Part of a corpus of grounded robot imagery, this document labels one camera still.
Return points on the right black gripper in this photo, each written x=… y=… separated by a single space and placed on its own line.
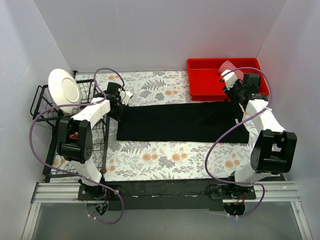
x=236 y=90

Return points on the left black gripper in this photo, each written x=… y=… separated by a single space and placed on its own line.
x=119 y=111

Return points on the black t shirt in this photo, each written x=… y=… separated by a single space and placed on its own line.
x=187 y=122

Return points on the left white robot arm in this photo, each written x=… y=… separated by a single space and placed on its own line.
x=75 y=139

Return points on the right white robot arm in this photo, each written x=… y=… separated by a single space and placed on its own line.
x=274 y=148

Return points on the rolled pink t shirt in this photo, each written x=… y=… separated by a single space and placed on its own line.
x=228 y=66

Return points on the red plastic bin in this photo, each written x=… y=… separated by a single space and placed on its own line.
x=204 y=79

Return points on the floral table mat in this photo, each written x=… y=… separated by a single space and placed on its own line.
x=134 y=160

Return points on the white ceramic plate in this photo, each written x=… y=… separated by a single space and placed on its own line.
x=63 y=88

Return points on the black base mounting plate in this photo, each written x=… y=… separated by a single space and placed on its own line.
x=206 y=193

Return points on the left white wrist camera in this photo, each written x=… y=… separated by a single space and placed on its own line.
x=125 y=96

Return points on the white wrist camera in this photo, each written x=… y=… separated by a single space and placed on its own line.
x=229 y=78
x=125 y=96

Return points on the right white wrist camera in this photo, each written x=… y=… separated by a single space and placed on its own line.
x=229 y=78

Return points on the black wire dish rack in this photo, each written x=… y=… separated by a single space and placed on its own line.
x=100 y=133

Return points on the aluminium frame rail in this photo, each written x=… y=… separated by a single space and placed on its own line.
x=56 y=193

